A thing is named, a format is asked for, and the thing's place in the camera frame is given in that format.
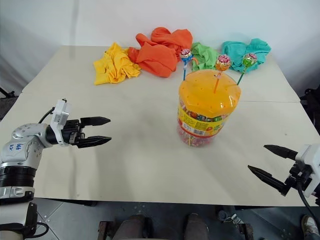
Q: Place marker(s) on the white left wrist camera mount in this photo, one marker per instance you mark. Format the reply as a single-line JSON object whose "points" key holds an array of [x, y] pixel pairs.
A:
{"points": [[60, 112]]}

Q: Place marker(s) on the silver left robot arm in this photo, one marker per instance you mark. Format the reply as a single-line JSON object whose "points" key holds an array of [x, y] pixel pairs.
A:
{"points": [[22, 150]]}

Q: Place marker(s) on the green-stick lollipop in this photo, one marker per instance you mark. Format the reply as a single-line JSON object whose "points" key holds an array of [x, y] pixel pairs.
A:
{"points": [[250, 60]]}

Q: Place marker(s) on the white shoe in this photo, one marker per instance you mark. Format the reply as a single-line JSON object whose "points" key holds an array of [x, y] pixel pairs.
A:
{"points": [[310, 226]]}

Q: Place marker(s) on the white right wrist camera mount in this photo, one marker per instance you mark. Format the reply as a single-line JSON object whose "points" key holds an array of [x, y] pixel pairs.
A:
{"points": [[312, 155]]}

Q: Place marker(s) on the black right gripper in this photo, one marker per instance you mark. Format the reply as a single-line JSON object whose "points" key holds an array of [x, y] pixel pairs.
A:
{"points": [[300, 176]]}

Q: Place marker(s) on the orange-stick lollipop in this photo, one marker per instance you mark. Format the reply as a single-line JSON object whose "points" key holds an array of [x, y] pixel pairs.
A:
{"points": [[223, 62]]}

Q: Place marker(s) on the teal cloth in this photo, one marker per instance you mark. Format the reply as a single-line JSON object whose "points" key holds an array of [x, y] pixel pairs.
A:
{"points": [[240, 51]]}

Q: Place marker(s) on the light green cloth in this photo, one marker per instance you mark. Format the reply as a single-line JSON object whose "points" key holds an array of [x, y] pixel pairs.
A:
{"points": [[203, 56]]}

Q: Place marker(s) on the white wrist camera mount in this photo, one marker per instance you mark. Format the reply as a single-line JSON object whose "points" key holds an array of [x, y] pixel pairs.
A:
{"points": [[312, 155], [60, 112]]}

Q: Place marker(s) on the yellow cloth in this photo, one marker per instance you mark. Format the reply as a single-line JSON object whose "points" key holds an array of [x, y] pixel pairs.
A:
{"points": [[113, 66]]}

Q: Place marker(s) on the rusty metal table foot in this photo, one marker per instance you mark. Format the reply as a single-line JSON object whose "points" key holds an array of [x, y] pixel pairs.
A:
{"points": [[105, 230]]}

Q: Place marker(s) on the table caster with metal clamp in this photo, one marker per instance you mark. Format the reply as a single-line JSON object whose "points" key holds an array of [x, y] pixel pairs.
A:
{"points": [[233, 220]]}

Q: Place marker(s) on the dark rounded shape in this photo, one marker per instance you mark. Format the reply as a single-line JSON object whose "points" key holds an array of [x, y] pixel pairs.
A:
{"points": [[133, 227], [197, 226]]}

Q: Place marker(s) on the lollipop jar with orange lid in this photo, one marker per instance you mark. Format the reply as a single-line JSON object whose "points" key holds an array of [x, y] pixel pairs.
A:
{"points": [[205, 100]]}

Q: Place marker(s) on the black floor bracket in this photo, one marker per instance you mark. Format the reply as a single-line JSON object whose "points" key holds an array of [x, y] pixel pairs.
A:
{"points": [[6, 93]]}

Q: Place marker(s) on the black equipment stand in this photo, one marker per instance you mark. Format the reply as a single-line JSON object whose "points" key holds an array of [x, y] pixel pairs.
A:
{"points": [[311, 107]]}

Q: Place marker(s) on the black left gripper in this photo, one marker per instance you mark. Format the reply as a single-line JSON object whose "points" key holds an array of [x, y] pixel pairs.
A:
{"points": [[72, 131]]}

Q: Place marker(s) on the orange cloth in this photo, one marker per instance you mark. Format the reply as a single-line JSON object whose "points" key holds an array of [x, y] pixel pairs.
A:
{"points": [[157, 56]]}

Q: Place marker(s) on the blue-stick lollipop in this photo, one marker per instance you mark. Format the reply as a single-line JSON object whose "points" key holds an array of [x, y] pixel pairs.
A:
{"points": [[186, 55]]}

